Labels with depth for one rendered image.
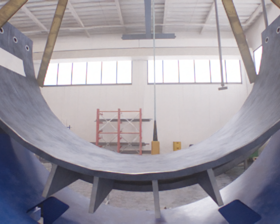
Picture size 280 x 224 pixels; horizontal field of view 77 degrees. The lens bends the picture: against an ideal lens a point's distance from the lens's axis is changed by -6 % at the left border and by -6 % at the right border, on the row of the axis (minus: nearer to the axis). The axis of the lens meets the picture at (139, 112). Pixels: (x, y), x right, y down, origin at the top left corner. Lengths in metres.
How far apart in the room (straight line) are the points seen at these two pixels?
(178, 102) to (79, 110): 6.29
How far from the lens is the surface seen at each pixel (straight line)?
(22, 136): 1.01
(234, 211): 1.65
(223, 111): 12.48
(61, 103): 13.03
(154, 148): 1.82
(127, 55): 11.93
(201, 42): 12.61
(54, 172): 0.95
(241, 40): 1.74
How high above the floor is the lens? 1.56
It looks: 7 degrees up
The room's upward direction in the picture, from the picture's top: straight up
